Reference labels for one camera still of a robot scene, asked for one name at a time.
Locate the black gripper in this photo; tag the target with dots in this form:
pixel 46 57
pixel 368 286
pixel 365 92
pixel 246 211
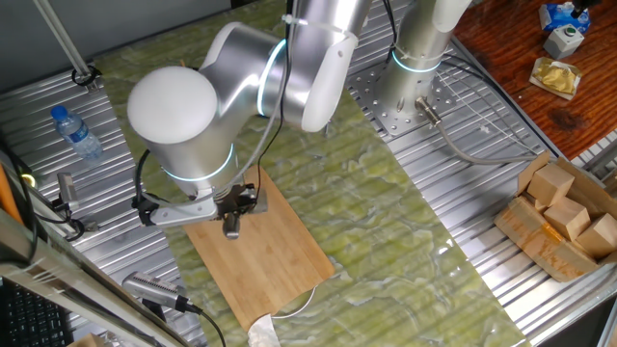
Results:
pixel 236 197

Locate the stainless steel cleaver knife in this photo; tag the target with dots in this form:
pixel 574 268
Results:
pixel 231 229

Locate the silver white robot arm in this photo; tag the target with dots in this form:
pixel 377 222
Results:
pixel 193 125

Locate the bamboo cutting board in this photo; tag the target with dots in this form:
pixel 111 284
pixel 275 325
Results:
pixel 270 260

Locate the silver ribbed handheld device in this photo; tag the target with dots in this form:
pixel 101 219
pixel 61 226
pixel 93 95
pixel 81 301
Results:
pixel 152 289

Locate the crumpled white tissue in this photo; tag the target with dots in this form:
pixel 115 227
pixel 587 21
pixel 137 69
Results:
pixel 262 332

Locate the green marble pattern mat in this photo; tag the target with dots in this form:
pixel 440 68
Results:
pixel 385 217

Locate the clear water bottle blue label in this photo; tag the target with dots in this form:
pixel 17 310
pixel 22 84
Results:
pixel 77 132

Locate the large light wooden block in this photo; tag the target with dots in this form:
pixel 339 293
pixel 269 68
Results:
pixel 87 341

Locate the black keyboard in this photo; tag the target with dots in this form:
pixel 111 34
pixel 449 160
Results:
pixel 29 318

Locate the slanted aluminium pole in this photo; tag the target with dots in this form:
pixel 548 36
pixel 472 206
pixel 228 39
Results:
pixel 62 41

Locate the brown cardboard box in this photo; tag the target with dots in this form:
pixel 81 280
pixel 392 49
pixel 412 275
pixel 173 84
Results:
pixel 540 241

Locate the light wooden cube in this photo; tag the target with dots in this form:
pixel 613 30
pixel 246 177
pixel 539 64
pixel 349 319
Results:
pixel 552 185
pixel 568 219
pixel 598 236

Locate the gold foil packet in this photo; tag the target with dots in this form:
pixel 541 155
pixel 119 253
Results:
pixel 555 78

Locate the grey emergency button box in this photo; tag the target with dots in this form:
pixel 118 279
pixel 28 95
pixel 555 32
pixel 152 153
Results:
pixel 563 42

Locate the blue tissue pack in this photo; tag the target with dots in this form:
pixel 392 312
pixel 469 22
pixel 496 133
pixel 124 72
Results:
pixel 559 17

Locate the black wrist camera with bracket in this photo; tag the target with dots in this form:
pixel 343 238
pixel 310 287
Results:
pixel 178 214

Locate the aluminium frame bar with bracket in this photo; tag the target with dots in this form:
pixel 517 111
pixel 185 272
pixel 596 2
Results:
pixel 96 299

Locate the small camera on metal mount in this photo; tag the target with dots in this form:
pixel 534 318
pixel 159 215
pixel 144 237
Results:
pixel 66 188

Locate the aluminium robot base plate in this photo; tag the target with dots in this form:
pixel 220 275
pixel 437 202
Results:
pixel 371 96

